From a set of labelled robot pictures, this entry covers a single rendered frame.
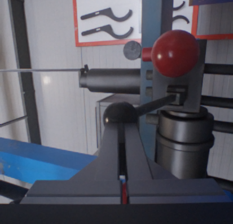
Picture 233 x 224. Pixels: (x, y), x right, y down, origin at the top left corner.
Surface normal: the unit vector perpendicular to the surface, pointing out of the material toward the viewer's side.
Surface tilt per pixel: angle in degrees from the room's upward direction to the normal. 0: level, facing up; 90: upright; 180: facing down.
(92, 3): 90
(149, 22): 90
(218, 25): 90
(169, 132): 56
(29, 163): 90
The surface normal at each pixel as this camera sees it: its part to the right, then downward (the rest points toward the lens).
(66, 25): -0.35, 0.24
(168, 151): -0.81, 0.16
